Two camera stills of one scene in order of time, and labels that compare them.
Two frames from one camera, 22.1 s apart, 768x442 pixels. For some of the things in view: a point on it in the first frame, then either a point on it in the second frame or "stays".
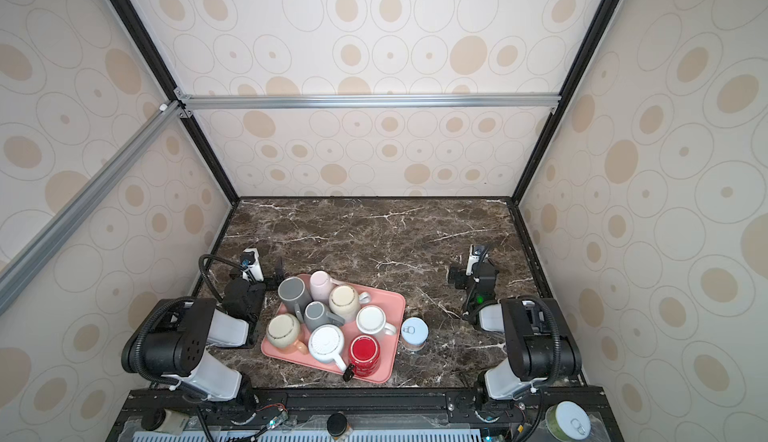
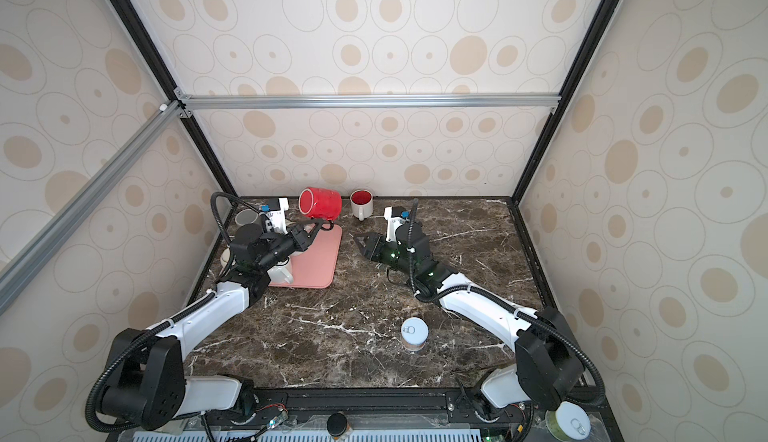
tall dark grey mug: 294,296 to 246,216
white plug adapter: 165,421 stays
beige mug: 282,332 to 225,257
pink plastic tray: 352,329 to 316,267
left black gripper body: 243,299 to 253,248
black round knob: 336,424 stays
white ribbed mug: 325,344 to 280,274
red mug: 364,356 to 321,203
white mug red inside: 371,320 to 361,203
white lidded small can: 414,333 stays
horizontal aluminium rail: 368,104 stays
